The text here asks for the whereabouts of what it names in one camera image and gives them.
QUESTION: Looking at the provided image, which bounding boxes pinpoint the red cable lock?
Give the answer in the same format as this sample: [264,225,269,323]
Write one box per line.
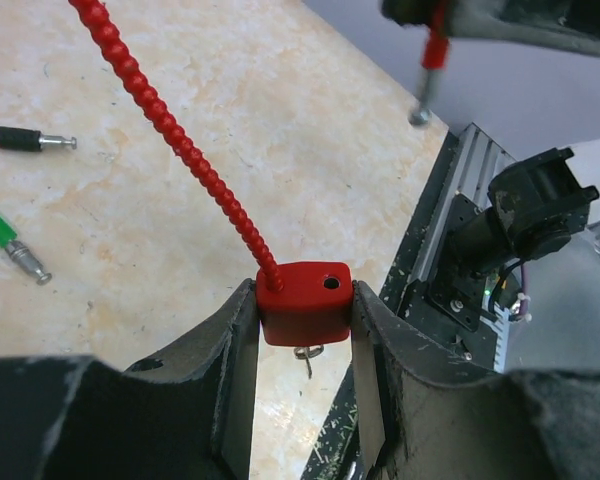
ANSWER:
[0,126,77,152]

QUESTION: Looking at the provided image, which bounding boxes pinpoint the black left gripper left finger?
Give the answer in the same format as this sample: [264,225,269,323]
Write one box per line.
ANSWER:
[0,280,258,479]

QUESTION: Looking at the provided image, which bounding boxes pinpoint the red cable padlock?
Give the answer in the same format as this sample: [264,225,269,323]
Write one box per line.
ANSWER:
[68,0,452,347]

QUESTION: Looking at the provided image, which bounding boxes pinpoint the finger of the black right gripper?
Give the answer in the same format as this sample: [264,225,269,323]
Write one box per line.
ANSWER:
[380,0,600,58]

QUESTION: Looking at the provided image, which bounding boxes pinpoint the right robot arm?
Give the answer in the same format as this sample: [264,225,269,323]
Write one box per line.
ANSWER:
[381,1,600,275]

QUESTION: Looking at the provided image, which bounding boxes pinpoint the small silver key pair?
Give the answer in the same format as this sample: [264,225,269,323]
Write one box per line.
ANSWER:
[293,345,324,380]

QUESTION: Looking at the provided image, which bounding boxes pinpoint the green cable lock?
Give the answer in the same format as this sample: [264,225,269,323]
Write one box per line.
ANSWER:
[0,216,52,286]

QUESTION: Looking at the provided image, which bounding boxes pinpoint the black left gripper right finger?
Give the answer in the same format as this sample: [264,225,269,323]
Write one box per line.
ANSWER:
[351,282,600,479]

